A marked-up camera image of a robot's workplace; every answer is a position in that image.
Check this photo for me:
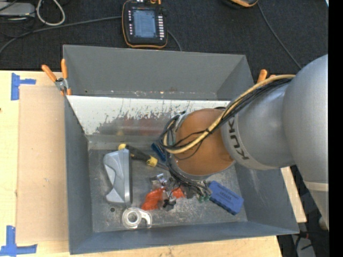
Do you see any clear tape dispenser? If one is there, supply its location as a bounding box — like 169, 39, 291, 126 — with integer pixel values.
121, 207, 153, 230

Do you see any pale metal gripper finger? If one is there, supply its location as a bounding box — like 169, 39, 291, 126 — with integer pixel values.
151, 172, 170, 185
162, 193, 177, 212

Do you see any grey and silver stapler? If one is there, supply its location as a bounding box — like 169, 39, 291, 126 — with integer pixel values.
102, 148, 133, 206

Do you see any yellow and black screwdriver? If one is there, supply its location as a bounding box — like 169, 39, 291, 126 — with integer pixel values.
117, 143, 170, 170

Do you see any brown cardboard board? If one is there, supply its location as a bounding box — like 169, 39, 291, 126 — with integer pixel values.
15, 85, 71, 245

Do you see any orange-red plastic wrapper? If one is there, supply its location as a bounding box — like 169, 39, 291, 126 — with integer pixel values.
140, 186, 186, 211

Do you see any blue flat block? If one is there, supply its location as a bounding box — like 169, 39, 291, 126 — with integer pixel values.
207, 180, 245, 216

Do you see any grey metal bin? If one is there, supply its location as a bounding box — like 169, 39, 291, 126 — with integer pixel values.
62, 44, 300, 255

